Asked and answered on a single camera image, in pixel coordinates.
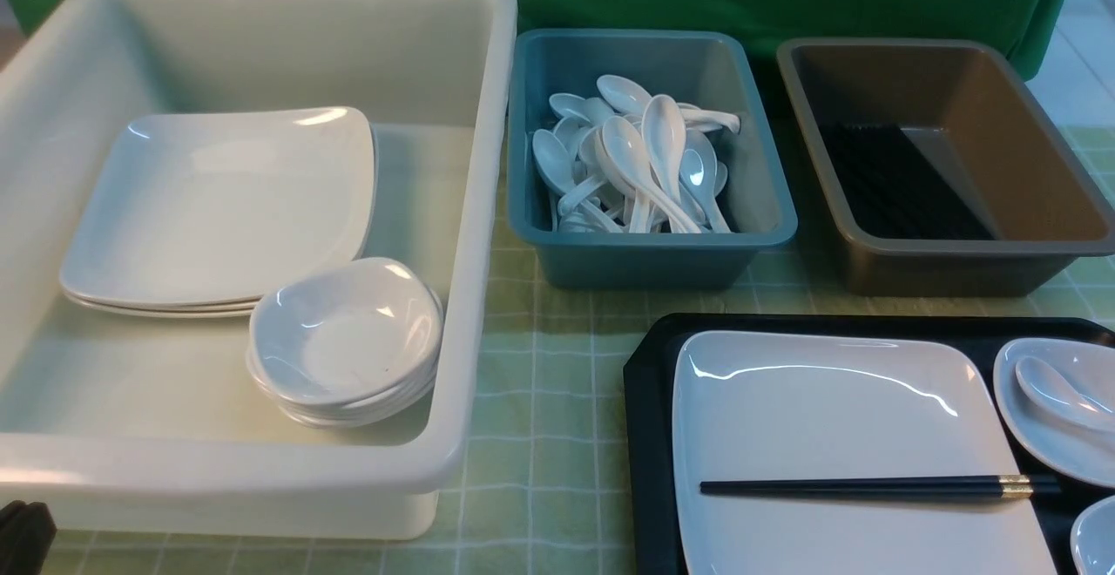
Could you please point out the white bowl tray corner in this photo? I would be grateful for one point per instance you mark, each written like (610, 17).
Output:
(1092, 539)

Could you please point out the dark object bottom left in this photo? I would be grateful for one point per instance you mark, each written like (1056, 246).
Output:
(27, 532)

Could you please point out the white square rice plate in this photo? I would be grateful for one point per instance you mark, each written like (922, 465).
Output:
(761, 406)

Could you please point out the large white plastic tub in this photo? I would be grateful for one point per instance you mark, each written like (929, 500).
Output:
(136, 425)

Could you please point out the black chopsticks pile in bin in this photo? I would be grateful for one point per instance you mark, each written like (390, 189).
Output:
(892, 189)

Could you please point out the lower white stacked small bowls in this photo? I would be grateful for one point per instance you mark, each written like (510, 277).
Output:
(356, 414)

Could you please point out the brown plastic bin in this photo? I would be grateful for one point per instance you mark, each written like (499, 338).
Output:
(977, 124)

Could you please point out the black chopsticks gold band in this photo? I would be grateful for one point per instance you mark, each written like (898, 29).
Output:
(974, 488)

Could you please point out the top white stacked square plate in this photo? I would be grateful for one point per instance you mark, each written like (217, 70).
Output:
(209, 208)

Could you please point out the white spoon left pile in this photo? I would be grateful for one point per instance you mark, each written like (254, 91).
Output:
(574, 206)

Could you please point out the teal plastic bin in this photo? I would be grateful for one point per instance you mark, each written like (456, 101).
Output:
(702, 68)

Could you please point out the green checked tablecloth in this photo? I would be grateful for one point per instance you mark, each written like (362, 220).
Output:
(544, 483)

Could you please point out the lower white stacked square plates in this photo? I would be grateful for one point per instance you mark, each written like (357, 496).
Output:
(190, 312)

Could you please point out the black serving tray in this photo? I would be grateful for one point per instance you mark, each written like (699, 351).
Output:
(649, 379)

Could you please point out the white small bowl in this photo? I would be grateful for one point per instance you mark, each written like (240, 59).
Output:
(343, 336)
(1080, 454)

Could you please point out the white spoon center pile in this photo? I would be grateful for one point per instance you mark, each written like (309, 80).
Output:
(664, 133)

